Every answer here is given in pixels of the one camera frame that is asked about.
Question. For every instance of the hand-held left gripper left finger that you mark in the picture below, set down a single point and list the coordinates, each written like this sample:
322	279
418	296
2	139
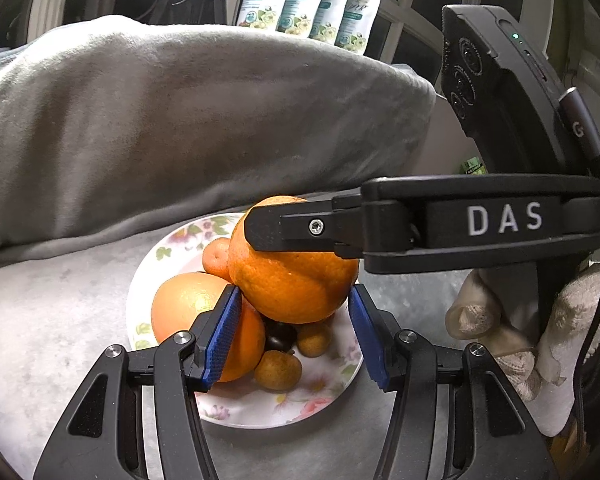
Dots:
222	335

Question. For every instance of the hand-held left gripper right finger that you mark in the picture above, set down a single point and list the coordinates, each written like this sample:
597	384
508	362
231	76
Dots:
367	335

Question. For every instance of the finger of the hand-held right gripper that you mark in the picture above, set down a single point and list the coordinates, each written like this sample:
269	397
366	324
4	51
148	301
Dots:
290	225

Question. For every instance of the large oval orange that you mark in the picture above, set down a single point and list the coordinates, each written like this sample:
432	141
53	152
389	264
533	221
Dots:
185	305

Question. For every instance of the brown longan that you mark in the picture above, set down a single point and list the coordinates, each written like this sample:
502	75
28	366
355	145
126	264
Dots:
277	372
314	342

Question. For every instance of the dark purple plum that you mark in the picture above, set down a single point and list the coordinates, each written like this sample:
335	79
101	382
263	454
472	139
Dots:
280	337

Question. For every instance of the large round orange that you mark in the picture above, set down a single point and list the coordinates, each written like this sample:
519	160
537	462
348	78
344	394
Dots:
290	285

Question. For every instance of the tangerine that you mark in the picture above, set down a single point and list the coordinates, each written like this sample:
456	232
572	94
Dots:
217	260

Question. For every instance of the white floral plate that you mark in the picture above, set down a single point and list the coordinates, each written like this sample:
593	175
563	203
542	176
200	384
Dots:
260	407

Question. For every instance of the person's right hand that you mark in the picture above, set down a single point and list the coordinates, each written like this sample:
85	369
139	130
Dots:
485	310

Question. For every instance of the green carton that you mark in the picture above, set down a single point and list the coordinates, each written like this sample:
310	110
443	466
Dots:
472	165

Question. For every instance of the gray fleece blanket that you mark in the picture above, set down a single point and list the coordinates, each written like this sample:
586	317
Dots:
180	125

